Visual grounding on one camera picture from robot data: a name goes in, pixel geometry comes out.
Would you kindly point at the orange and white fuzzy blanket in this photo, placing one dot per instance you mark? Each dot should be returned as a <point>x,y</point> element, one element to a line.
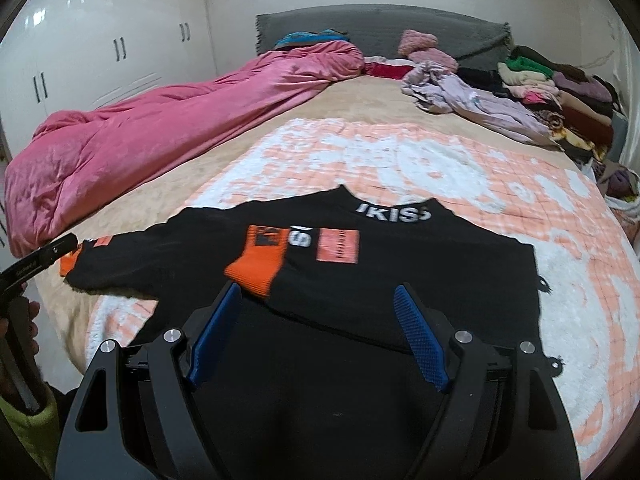
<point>400,160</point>

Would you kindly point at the grey headboard cover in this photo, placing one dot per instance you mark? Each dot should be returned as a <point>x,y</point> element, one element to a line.
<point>380,30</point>

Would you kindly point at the person's left hand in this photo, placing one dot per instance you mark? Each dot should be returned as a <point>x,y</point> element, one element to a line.
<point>32,317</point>

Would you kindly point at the black sweater with orange cuffs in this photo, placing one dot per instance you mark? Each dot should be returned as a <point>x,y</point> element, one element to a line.
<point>400,260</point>

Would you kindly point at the blue cloth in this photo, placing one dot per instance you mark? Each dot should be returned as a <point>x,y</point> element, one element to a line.
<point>305,39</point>

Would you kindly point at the red cloth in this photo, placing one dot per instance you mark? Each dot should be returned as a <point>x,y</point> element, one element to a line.
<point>385,67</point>

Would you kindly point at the grey fabric cushion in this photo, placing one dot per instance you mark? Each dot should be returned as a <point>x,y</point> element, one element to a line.
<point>618,132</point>

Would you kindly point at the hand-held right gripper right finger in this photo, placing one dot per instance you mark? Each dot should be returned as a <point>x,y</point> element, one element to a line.
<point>420,340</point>

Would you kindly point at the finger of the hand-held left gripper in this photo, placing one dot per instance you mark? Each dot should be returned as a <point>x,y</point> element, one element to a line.
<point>45,259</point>

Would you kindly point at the pile of folded clothes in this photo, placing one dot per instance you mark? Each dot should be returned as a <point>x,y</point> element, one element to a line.
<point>575,110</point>

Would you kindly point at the pink fuzzy pillow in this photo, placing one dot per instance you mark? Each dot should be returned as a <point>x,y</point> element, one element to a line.
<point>435,60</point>
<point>417,40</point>

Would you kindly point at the white glossy wardrobe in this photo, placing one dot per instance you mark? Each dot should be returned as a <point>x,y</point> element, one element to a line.
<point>100,20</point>

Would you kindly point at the lavender garment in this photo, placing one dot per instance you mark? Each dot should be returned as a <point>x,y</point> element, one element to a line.
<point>475,100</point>

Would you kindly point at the beige bed sheet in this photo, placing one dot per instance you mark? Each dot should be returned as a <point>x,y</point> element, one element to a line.
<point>310,100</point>

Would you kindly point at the pink duvet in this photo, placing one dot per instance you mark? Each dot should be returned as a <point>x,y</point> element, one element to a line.
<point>150,135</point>

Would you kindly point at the heap of purple and white clothes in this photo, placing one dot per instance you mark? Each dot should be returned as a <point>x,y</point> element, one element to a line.
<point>620,180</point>

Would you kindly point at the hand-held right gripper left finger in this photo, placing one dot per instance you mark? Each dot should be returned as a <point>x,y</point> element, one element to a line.
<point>216,330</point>

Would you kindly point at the person's left forearm yellow-green sleeve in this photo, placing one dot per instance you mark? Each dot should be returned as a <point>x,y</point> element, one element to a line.
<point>27,430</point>

